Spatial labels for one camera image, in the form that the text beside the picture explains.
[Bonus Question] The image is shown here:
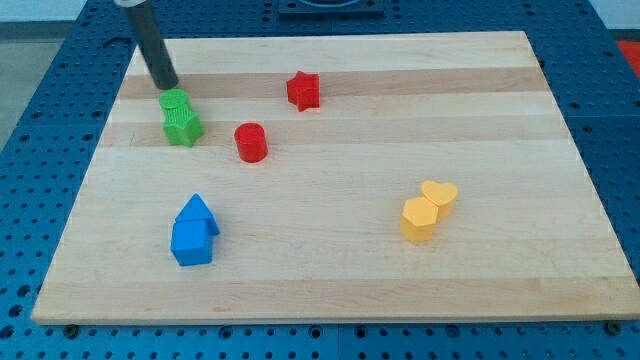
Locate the red cylinder block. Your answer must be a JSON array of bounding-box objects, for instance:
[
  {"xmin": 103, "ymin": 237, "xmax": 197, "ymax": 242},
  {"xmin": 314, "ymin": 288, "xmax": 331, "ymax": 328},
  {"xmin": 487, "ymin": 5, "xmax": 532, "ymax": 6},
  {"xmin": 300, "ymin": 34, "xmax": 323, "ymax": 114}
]
[{"xmin": 234, "ymin": 123, "xmax": 268, "ymax": 163}]

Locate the yellow hexagon block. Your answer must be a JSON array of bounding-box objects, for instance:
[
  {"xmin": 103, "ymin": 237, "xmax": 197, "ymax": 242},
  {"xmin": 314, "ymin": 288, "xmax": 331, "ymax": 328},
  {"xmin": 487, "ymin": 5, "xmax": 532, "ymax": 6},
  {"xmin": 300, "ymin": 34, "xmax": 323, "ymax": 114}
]
[{"xmin": 399, "ymin": 197, "xmax": 438, "ymax": 243}]

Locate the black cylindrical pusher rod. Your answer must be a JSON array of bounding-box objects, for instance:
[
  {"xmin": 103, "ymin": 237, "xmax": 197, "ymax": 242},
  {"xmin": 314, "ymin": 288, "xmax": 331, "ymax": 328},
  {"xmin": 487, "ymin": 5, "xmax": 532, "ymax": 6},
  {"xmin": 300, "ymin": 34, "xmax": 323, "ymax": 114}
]
[{"xmin": 114, "ymin": 0, "xmax": 179, "ymax": 90}]

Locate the red star block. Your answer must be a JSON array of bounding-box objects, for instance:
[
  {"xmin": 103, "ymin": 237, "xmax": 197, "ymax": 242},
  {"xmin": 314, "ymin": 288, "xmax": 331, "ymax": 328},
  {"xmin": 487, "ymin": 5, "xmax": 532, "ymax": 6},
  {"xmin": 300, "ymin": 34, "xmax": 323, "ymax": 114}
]
[{"xmin": 286, "ymin": 71, "xmax": 320, "ymax": 112}]

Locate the yellow heart block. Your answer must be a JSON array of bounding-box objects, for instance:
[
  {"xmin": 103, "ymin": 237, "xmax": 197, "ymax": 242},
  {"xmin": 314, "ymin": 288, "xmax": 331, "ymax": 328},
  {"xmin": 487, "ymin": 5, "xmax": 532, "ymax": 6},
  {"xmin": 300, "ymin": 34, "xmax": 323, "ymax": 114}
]
[{"xmin": 421, "ymin": 180, "xmax": 459, "ymax": 221}]

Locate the green star block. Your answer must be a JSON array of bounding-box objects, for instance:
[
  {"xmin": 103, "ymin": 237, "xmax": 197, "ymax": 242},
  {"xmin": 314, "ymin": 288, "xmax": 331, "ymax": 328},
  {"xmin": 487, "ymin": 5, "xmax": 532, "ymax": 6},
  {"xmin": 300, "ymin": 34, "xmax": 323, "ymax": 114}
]
[{"xmin": 163, "ymin": 106, "xmax": 205, "ymax": 147}]

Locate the blue triangle block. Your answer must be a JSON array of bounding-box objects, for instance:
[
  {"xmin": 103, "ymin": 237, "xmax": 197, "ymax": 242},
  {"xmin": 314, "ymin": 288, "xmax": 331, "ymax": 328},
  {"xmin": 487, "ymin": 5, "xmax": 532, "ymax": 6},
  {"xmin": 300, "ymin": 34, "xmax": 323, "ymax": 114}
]
[{"xmin": 175, "ymin": 193, "xmax": 220, "ymax": 236}]

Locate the blue cube block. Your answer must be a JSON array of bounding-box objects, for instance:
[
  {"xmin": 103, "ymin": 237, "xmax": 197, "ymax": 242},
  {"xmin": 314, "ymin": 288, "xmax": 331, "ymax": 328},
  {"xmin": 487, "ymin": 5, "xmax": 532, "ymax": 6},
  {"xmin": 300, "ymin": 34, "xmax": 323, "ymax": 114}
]
[{"xmin": 170, "ymin": 220, "xmax": 213, "ymax": 267}]

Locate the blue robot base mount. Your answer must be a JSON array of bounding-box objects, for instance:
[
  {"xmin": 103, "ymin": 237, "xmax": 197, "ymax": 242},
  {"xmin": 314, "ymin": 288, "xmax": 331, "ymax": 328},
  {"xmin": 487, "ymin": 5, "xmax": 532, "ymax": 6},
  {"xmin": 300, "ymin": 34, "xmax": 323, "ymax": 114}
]
[{"xmin": 276, "ymin": 0, "xmax": 385, "ymax": 18}]

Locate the light wooden board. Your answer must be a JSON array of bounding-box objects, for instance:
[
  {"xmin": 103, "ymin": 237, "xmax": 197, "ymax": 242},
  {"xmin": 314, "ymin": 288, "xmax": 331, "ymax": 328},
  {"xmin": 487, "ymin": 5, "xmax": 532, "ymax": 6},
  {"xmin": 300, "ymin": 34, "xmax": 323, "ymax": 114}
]
[{"xmin": 32, "ymin": 31, "xmax": 639, "ymax": 325}]

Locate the green cylinder block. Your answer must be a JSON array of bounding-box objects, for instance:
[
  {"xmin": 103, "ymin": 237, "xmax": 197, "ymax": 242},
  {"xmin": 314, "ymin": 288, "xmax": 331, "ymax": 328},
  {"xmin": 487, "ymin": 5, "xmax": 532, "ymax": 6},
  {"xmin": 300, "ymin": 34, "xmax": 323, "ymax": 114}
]
[{"xmin": 159, "ymin": 88, "xmax": 192, "ymax": 118}]

